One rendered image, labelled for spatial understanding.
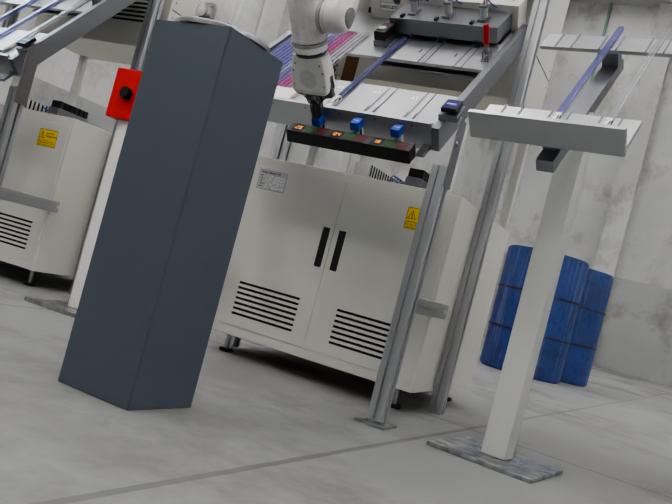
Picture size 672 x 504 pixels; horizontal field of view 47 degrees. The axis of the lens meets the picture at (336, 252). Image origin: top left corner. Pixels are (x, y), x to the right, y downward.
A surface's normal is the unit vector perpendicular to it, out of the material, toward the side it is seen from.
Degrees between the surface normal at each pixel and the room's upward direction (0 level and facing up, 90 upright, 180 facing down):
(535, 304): 90
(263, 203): 90
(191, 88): 90
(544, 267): 90
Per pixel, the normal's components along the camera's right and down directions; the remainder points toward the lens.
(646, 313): -0.46, -0.14
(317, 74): -0.40, 0.55
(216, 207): 0.85, 0.22
